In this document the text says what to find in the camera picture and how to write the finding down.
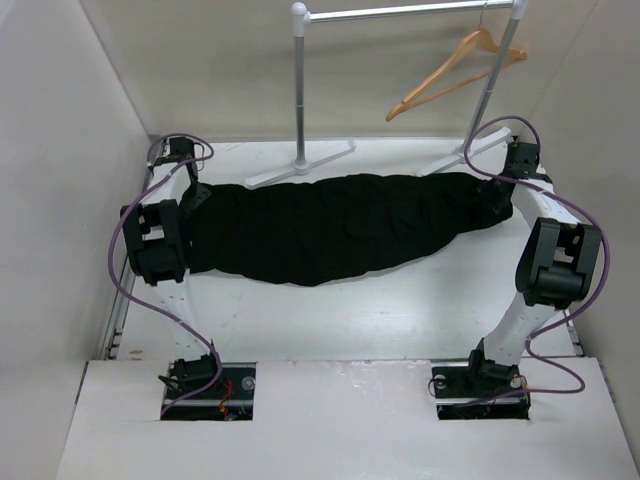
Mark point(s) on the wooden clothes hanger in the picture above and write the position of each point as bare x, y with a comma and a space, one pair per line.
479, 40

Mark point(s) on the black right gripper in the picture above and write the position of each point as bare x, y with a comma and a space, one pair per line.
485, 195

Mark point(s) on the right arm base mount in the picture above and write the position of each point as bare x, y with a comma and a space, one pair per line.
461, 392

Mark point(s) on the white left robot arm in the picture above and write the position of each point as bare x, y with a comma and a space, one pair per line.
153, 227

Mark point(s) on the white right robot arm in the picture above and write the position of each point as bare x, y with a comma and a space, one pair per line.
555, 269

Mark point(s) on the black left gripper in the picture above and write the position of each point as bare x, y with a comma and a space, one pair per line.
201, 198

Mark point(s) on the white metal clothes rack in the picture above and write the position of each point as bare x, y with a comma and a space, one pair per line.
398, 77

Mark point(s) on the black trousers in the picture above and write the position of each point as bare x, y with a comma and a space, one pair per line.
308, 234

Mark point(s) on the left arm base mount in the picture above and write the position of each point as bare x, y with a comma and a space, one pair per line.
197, 391

